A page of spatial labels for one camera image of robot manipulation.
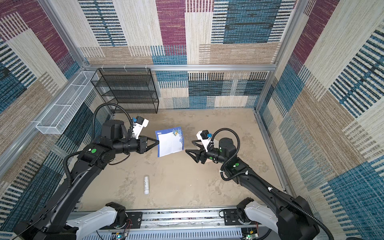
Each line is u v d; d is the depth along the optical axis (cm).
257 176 52
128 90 111
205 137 63
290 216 40
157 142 67
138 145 58
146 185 83
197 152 65
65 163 44
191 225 73
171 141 75
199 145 74
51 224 37
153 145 66
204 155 64
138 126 61
